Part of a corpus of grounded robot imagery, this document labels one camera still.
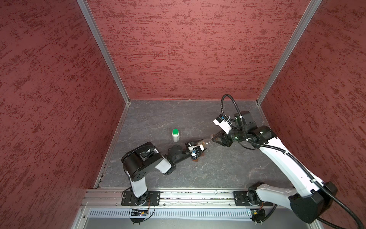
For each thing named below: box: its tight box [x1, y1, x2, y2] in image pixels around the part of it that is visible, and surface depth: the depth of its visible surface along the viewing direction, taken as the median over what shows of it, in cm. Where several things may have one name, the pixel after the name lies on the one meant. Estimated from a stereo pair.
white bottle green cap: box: [171, 128, 180, 143], surface depth 92 cm
